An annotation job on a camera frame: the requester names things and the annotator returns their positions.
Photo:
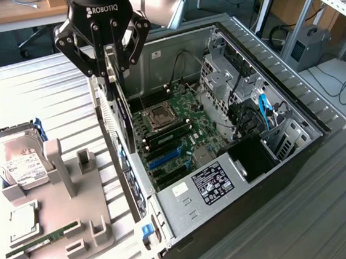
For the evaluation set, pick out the installed RAM stick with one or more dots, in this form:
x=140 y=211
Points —
x=167 y=138

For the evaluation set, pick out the silver power supply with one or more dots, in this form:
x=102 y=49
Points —
x=175 y=209

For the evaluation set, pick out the blue expansion slot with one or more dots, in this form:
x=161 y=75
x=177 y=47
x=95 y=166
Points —
x=164 y=159

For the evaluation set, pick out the white case wall sticker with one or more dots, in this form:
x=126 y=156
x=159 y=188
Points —
x=157 y=54

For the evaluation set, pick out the silver drive cage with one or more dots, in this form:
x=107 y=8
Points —
x=217 y=78

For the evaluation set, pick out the blue case latch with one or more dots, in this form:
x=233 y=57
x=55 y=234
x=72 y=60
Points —
x=147 y=231

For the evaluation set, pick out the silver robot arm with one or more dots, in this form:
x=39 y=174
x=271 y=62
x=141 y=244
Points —
x=160 y=4

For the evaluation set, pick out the green RAM stick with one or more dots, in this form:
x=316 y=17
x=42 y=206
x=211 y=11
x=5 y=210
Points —
x=36 y=242

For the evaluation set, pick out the green motherboard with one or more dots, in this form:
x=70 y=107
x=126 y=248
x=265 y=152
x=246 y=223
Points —
x=190 y=115

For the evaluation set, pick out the graphics card with black fan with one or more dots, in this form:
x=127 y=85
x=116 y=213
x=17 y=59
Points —
x=125 y=119

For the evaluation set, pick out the black office chair base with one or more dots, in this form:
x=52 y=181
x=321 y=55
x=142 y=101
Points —
x=39 y=36

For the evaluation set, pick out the silver disk bay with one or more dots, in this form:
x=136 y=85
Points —
x=285 y=142

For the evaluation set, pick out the long black expansion slot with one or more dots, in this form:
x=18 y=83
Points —
x=158 y=154
x=171 y=171
x=175 y=178

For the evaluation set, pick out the metal CPU socket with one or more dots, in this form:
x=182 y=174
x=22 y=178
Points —
x=159 y=117

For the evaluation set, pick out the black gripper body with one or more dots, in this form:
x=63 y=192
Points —
x=97 y=1

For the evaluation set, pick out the open black PC case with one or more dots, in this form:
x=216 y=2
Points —
x=292 y=203

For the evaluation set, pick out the silver CPU chip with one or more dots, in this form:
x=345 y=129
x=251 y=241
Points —
x=23 y=224

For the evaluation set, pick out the thin socket locking lever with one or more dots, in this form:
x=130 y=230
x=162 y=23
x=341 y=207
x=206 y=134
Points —
x=141 y=102

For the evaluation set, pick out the blue disk caddy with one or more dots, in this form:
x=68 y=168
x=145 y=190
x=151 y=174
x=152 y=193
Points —
x=41 y=128

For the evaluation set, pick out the silver hard disk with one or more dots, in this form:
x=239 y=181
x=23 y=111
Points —
x=15 y=158

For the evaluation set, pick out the wooden desk white frame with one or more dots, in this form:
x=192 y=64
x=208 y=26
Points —
x=0 y=16

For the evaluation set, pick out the silver chipset heatsink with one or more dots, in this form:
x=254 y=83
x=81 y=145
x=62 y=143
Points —
x=205 y=157

